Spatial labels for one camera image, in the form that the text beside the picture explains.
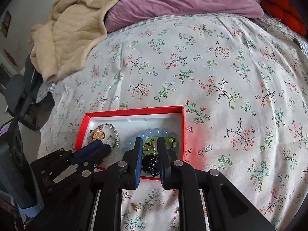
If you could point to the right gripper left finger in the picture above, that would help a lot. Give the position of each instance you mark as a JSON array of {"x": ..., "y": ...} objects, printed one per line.
[{"x": 107, "y": 187}]

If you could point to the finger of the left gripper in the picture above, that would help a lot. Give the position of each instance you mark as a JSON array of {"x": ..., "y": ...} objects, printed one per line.
[
  {"x": 95, "y": 159},
  {"x": 86, "y": 152}
]

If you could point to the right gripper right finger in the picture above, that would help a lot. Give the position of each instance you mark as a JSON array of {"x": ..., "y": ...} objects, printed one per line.
[{"x": 207, "y": 200}]

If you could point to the gold hoop rings cluster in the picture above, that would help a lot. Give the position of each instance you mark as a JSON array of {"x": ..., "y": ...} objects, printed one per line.
[{"x": 97, "y": 134}]

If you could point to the black hair claw clip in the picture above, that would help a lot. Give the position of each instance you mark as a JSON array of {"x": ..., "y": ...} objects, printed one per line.
[{"x": 150, "y": 164}]

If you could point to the red jewelry box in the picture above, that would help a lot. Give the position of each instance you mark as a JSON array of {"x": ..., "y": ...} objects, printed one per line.
[{"x": 122, "y": 127}]

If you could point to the small gold star earring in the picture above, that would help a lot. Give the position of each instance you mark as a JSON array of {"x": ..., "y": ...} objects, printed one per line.
[{"x": 135, "y": 207}]

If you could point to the dark office chair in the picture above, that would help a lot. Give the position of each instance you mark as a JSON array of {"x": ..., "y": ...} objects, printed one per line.
[{"x": 21, "y": 98}]

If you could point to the floral bed sheet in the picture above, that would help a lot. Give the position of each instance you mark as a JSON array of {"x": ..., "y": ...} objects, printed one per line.
[{"x": 244, "y": 93}]

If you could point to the beige fleece blanket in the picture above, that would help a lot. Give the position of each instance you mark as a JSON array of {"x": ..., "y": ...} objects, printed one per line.
[{"x": 62, "y": 45}]

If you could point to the purple pillow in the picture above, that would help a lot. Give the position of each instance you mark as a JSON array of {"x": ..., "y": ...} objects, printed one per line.
[{"x": 127, "y": 12}]

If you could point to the grey checkered blanket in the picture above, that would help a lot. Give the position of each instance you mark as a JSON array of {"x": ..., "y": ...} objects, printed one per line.
[{"x": 280, "y": 30}]

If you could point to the orange plush toy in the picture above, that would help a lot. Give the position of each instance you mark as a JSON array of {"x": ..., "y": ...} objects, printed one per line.
[{"x": 286, "y": 12}]

